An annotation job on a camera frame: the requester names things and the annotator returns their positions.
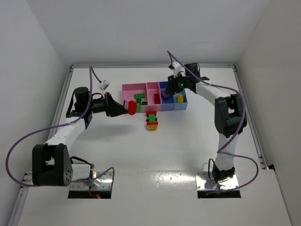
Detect small pink bin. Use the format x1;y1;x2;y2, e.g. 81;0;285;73
146;82;162;112

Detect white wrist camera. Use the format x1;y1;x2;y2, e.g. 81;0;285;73
169;62;182;78
98;80;110;91

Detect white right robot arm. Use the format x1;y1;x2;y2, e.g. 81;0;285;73
164;62;247;182

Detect green lego connector brick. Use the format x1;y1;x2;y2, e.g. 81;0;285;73
136;103;141;113

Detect light blue bin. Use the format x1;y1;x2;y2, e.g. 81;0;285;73
174;90;188;111

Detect dark blue bin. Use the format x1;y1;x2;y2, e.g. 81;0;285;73
159;81;175;111

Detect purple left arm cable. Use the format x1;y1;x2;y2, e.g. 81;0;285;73
5;65;115;187

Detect red green yellow lego stack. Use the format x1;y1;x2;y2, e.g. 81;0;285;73
146;111;158;131

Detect metal base plate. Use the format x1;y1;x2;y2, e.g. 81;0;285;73
68;169;115;199
195;171;241;199

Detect red rounded lego brick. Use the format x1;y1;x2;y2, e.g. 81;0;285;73
128;101;137;115

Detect purple flower lego brick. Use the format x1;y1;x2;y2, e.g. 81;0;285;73
161;91;170;98

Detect yellow rounded lego brick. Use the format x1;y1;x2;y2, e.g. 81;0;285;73
177;94;184;103

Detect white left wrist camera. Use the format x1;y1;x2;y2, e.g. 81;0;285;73
98;80;110;91

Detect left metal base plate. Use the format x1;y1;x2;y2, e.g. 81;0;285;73
68;169;115;199

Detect large pink bin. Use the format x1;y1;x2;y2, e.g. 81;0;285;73
122;83;147;113

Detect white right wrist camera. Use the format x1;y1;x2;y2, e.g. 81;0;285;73
169;62;182;78

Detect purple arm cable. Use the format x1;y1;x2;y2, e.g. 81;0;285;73
5;65;115;187
166;50;259;195

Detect green lego plate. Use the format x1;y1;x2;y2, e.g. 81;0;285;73
134;93;145;99

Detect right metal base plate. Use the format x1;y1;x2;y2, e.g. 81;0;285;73
195;171;241;199

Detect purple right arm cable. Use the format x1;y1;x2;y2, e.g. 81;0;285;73
166;50;259;195

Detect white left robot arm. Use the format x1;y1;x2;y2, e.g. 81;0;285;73
32;87;129;186

